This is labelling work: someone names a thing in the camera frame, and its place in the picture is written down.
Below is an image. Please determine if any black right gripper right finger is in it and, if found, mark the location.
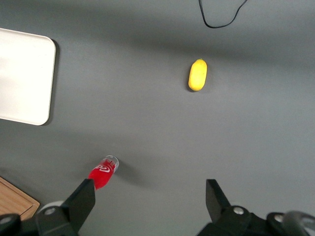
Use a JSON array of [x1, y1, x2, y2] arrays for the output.
[[196, 179, 306, 236]]

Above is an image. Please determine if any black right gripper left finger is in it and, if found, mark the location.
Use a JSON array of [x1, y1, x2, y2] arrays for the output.
[[0, 178, 96, 236]]

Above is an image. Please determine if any cream plastic tray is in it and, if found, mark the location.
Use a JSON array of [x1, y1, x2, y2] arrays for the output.
[[0, 28, 57, 126]]

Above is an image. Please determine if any red cola bottle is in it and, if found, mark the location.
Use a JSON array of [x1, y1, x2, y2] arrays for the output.
[[88, 155, 120, 191]]

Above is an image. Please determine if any wooden two-drawer cabinet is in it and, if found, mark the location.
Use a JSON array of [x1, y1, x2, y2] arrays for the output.
[[0, 176, 40, 222]]

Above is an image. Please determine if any yellow lemon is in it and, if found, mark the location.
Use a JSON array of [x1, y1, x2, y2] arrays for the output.
[[188, 58, 208, 92]]

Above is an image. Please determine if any blurry grey cable loop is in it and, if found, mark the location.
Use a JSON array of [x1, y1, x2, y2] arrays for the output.
[[283, 210, 315, 236]]

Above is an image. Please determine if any thin black looped cable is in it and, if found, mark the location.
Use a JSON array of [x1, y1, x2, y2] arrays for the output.
[[198, 0, 249, 29]]

